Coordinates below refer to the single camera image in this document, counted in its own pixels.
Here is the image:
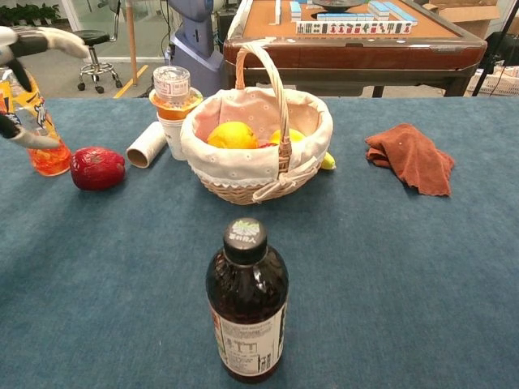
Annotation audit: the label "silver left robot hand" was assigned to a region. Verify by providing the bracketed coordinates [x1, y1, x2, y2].
[0, 25, 91, 151]

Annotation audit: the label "orange fruit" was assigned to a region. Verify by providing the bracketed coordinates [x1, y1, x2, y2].
[206, 120, 260, 150]

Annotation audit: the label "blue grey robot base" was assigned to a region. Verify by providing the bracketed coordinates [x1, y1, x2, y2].
[166, 0, 225, 97]

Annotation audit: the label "wicker basket with cloth lining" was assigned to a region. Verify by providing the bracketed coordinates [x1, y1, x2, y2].
[179, 41, 335, 206]

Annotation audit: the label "black swivel stool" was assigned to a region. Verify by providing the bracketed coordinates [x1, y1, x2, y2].
[74, 0, 124, 95]

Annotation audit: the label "green potted plants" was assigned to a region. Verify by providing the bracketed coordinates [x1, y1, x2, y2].
[0, 3, 62, 28]

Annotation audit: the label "wooden pole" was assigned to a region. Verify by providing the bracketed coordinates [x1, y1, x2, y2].
[125, 0, 139, 87]

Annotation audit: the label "orange drink plastic bottle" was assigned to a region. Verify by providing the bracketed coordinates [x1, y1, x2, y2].
[0, 67, 73, 177]

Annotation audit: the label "clear bottle with orange drink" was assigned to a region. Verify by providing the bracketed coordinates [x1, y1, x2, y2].
[148, 65, 205, 122]

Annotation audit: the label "dark red apple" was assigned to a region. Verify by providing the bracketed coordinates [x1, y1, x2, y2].
[69, 146, 127, 192]

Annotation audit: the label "white cardboard tube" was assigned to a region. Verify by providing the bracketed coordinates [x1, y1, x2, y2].
[126, 121, 169, 169]

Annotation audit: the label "white paper cup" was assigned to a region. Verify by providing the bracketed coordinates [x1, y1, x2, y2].
[157, 112, 188, 161]

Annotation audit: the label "yellow starfruit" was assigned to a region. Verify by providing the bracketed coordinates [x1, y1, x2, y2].
[268, 127, 307, 146]

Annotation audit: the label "black bowl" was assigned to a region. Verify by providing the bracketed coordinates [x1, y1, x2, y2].
[311, 0, 367, 13]

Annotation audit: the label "row of mahjong tiles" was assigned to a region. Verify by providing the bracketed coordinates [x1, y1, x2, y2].
[295, 20, 414, 36]

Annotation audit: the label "brown mahjong table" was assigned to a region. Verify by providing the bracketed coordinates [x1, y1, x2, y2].
[222, 0, 488, 99]

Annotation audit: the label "dark bottle with black cap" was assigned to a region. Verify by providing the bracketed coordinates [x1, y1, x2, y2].
[204, 217, 290, 384]

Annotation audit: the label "blue mahjong tile stack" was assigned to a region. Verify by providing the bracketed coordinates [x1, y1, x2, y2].
[367, 0, 418, 24]

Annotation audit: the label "brown folded cloth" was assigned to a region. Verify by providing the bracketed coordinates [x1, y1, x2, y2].
[364, 122, 457, 198]

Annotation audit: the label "blue table cloth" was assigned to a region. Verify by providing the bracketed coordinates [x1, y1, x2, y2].
[0, 96, 519, 389]

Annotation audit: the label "cardboard box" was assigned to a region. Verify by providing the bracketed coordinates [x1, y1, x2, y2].
[422, 0, 502, 40]

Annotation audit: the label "black tripod stand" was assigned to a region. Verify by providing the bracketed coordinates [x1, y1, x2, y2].
[471, 0, 519, 97]

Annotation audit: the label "white plastic crate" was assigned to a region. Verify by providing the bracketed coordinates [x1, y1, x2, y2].
[465, 66, 519, 97]

